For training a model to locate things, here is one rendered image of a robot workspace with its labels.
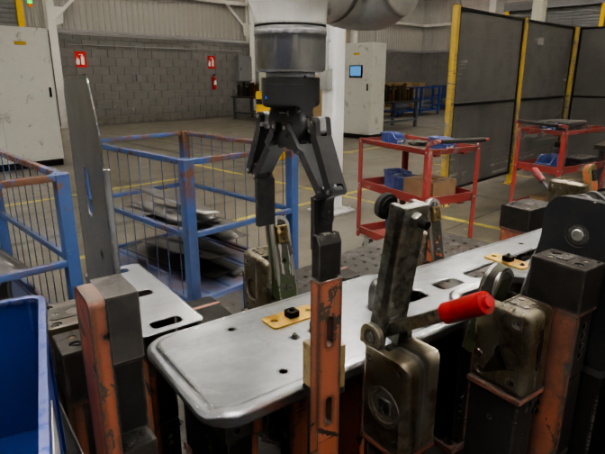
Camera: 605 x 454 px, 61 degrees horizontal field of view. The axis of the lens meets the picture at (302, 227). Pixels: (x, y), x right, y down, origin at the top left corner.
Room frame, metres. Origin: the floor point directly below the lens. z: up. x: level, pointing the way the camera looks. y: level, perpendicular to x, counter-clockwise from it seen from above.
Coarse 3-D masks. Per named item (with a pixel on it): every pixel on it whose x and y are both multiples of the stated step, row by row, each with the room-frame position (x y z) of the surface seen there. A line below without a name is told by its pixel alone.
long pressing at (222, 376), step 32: (480, 256) 0.94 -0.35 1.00; (352, 288) 0.78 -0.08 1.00; (416, 288) 0.78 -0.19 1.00; (224, 320) 0.67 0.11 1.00; (256, 320) 0.67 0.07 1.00; (352, 320) 0.67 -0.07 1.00; (160, 352) 0.58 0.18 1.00; (192, 352) 0.58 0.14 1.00; (224, 352) 0.58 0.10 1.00; (256, 352) 0.58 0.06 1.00; (288, 352) 0.58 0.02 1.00; (352, 352) 0.58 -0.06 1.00; (192, 384) 0.51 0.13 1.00; (224, 384) 0.51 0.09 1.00; (256, 384) 0.51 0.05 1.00; (288, 384) 0.51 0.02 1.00; (224, 416) 0.45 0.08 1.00; (256, 416) 0.46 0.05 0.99
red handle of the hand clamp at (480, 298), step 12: (456, 300) 0.45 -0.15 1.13; (468, 300) 0.43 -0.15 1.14; (480, 300) 0.42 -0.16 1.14; (492, 300) 0.43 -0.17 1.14; (432, 312) 0.47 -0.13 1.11; (444, 312) 0.45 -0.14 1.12; (456, 312) 0.44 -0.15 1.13; (468, 312) 0.43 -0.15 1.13; (480, 312) 0.42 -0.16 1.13; (396, 324) 0.50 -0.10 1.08; (408, 324) 0.49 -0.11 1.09; (420, 324) 0.48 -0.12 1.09
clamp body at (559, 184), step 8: (552, 184) 1.42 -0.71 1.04; (560, 184) 1.40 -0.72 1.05; (568, 184) 1.38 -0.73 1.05; (576, 184) 1.37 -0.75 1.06; (584, 184) 1.35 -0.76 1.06; (552, 192) 1.42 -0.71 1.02; (560, 192) 1.40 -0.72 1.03; (568, 192) 1.38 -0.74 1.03; (576, 192) 1.36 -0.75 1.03; (584, 192) 1.35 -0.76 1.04
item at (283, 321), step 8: (304, 304) 0.72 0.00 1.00; (288, 312) 0.67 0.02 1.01; (296, 312) 0.67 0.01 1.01; (304, 312) 0.69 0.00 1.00; (264, 320) 0.66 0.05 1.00; (272, 320) 0.67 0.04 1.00; (280, 320) 0.66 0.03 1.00; (288, 320) 0.66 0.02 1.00; (296, 320) 0.66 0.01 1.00; (304, 320) 0.67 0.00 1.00; (272, 328) 0.64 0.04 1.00; (280, 328) 0.64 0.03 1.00
